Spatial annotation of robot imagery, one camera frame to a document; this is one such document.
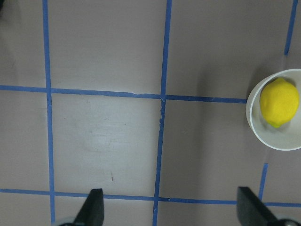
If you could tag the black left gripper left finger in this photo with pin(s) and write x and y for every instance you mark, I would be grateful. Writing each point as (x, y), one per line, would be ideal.
(92, 211)

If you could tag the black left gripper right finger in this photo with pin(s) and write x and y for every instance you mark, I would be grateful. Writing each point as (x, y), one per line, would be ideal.
(251, 211)

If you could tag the white ceramic bowl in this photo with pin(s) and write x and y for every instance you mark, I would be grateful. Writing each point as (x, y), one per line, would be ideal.
(288, 136)

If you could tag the yellow lemon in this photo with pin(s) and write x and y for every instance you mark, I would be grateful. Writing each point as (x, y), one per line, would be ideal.
(279, 102)

